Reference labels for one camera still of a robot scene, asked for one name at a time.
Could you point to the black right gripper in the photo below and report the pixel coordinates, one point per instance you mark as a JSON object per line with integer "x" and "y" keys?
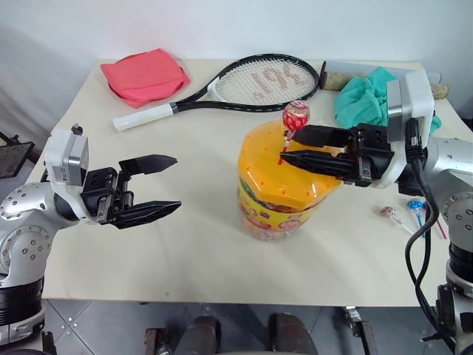
{"x": 373, "y": 148}

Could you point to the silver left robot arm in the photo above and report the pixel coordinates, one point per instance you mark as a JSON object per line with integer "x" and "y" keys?
{"x": 22, "y": 211}

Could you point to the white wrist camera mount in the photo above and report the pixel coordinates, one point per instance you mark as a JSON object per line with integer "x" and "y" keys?
{"x": 59, "y": 148}
{"x": 419, "y": 92}

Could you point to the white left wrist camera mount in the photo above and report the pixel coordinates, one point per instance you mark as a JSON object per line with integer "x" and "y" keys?
{"x": 59, "y": 148}

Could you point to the rusty metal bracket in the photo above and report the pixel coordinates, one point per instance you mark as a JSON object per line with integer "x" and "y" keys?
{"x": 155, "y": 342}

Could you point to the red-stick lollipop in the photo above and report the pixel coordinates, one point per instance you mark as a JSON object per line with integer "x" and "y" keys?
{"x": 441, "y": 230}

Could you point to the metal table bracket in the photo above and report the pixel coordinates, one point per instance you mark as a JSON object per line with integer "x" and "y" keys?
{"x": 360, "y": 327}

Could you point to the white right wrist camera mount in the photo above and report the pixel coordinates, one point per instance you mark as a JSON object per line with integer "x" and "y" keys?
{"x": 419, "y": 92}

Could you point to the dark rounded shape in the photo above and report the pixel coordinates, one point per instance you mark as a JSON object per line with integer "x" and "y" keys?
{"x": 292, "y": 334}

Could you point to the red lollipop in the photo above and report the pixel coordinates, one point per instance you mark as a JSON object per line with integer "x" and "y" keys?
{"x": 295, "y": 115}

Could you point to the black and white tennis racket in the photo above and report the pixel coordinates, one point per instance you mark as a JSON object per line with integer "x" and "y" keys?
{"x": 266, "y": 79}

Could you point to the crumpled teal cloth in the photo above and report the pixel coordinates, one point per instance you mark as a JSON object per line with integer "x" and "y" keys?
{"x": 360, "y": 101}

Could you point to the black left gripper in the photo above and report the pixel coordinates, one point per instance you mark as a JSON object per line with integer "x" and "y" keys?
{"x": 105, "y": 192}

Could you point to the beige cylinder with dark end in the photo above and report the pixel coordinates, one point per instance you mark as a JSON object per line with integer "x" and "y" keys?
{"x": 335, "y": 80}

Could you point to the black framed panel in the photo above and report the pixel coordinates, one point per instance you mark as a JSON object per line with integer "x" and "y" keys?
{"x": 13, "y": 159}

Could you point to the brown and white wrapped lollipop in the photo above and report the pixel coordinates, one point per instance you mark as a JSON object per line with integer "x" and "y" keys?
{"x": 388, "y": 212}

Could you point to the yellow-lidded lollipop jar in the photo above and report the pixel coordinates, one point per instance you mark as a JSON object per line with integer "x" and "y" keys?
{"x": 273, "y": 185}

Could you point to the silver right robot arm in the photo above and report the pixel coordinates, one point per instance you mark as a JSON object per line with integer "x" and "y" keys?
{"x": 455, "y": 159}

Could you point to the blue wrapped lollipop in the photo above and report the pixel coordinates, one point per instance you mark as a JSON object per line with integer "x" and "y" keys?
{"x": 414, "y": 204}

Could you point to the grey flat sheet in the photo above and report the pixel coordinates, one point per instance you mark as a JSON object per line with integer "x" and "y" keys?
{"x": 351, "y": 67}

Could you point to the folded red cloth bag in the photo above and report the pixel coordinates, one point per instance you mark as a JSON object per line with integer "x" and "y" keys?
{"x": 144, "y": 75}

